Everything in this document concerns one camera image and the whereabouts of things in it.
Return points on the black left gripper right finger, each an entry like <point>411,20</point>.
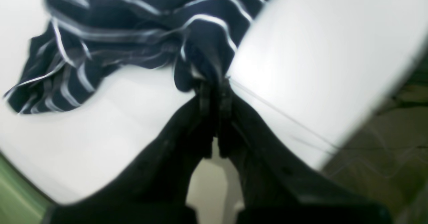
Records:
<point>277,186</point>

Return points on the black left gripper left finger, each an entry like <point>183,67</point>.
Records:
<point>153,188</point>

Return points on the navy white striped t-shirt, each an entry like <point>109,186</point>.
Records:
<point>87,40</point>

